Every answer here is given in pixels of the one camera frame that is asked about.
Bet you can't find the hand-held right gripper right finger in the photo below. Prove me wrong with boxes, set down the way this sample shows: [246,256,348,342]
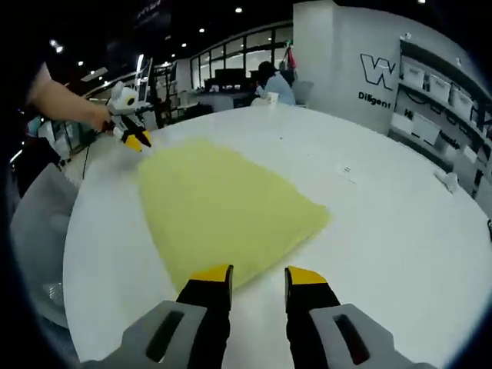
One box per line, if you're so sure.
[284,265,434,369]

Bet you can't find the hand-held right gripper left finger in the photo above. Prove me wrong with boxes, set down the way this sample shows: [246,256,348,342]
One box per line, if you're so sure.
[81,264,234,369]

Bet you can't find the yellow grey blue garment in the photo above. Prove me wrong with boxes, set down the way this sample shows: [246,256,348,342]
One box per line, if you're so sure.
[137,138,334,294]

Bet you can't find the person's left hand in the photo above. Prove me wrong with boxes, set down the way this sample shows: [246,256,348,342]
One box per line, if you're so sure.
[91,105,116,134]

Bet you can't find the round ceiling downlights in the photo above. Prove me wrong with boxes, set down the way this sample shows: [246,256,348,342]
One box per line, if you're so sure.
[49,0,427,68]

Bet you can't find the small white box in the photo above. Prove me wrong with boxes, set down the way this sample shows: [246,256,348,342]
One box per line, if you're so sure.
[434,168,459,192]

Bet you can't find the grey metal storage shelf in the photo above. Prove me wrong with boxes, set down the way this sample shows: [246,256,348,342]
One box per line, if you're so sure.
[387,36,492,203]

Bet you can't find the row of white storage bins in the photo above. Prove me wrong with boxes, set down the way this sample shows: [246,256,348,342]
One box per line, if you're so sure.
[401,61,476,147]

